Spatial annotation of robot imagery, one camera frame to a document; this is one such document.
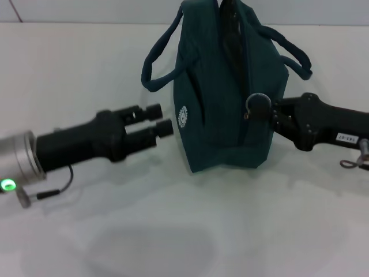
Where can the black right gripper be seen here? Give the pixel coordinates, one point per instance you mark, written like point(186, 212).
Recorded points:
point(323, 121)

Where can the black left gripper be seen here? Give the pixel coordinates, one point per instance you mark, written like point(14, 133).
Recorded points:
point(80, 141)

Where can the dark teal insulated lunch bag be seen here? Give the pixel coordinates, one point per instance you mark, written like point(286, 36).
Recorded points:
point(216, 101)

